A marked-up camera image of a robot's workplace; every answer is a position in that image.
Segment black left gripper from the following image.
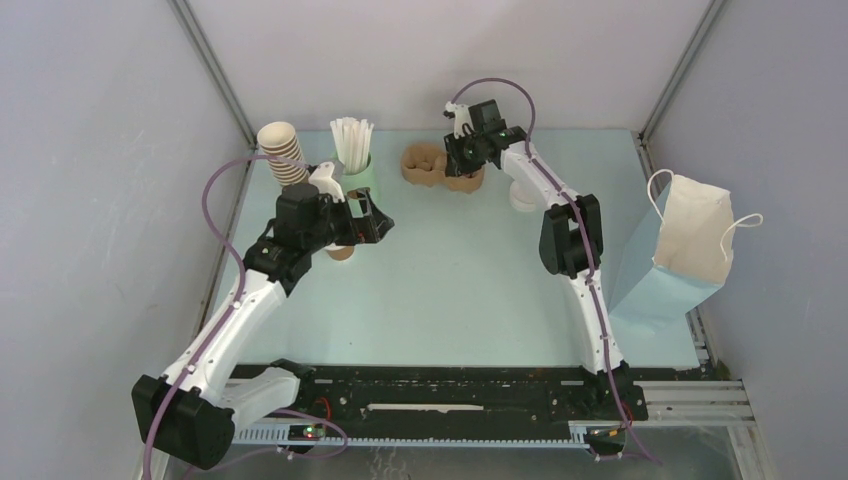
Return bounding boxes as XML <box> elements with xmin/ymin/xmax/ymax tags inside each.
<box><xmin>304</xmin><ymin>188</ymin><xmax>393</xmax><ymax>254</ymax></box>

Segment brown paper coffee cup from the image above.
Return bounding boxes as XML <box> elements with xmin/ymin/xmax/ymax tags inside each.
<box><xmin>324</xmin><ymin>244</ymin><xmax>355</xmax><ymax>262</ymax></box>

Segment white paper bag with handles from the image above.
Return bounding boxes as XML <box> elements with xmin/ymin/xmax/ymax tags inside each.
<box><xmin>648</xmin><ymin>169</ymin><xmax>764</xmax><ymax>285</ymax></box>

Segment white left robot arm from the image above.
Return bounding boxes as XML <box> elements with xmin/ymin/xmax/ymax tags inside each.
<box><xmin>131</xmin><ymin>183</ymin><xmax>394</xmax><ymax>470</ymax></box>

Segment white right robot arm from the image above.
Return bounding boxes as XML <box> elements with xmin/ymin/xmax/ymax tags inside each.
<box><xmin>444</xmin><ymin>100</ymin><xmax>628</xmax><ymax>418</ymax></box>

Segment green straw holder jar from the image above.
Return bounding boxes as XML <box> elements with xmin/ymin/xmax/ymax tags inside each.
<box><xmin>331</xmin><ymin>153</ymin><xmax>380</xmax><ymax>203</ymax></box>

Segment brown cardboard cup carrier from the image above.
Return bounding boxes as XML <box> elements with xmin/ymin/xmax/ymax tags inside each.
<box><xmin>400</xmin><ymin>143</ymin><xmax>485</xmax><ymax>194</ymax></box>

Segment stack of white lids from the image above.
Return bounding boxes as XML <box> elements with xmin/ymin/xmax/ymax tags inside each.
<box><xmin>509</xmin><ymin>181</ymin><xmax>536</xmax><ymax>212</ymax></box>

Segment bundle of white wrapped straws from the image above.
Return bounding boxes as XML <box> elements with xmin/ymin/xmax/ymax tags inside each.
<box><xmin>330</xmin><ymin>117</ymin><xmax>374</xmax><ymax>175</ymax></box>

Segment stack of brown paper cups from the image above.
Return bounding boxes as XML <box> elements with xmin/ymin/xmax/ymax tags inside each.
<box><xmin>257</xmin><ymin>121</ymin><xmax>309</xmax><ymax>187</ymax></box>

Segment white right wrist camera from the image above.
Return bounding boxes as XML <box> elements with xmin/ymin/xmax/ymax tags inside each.
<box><xmin>443</xmin><ymin>102</ymin><xmax>474</xmax><ymax>138</ymax></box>

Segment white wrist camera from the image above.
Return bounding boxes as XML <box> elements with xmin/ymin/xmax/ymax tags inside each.
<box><xmin>308</xmin><ymin>159</ymin><xmax>345</xmax><ymax>203</ymax></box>
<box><xmin>443</xmin><ymin>102</ymin><xmax>474</xmax><ymax>138</ymax></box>

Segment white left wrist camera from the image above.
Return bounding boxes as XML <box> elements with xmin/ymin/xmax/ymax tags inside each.
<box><xmin>308</xmin><ymin>159</ymin><xmax>345</xmax><ymax>203</ymax></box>

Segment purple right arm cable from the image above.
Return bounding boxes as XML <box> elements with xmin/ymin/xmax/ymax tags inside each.
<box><xmin>450</xmin><ymin>77</ymin><xmax>664</xmax><ymax>465</ymax></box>

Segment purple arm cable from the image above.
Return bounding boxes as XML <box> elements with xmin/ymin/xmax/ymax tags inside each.
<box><xmin>450</xmin><ymin>77</ymin><xmax>664</xmax><ymax>465</ymax></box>
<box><xmin>140</xmin><ymin>155</ymin><xmax>349</xmax><ymax>480</ymax></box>

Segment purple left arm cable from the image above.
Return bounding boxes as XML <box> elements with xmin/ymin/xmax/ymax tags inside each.
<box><xmin>140</xmin><ymin>155</ymin><xmax>349</xmax><ymax>480</ymax></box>

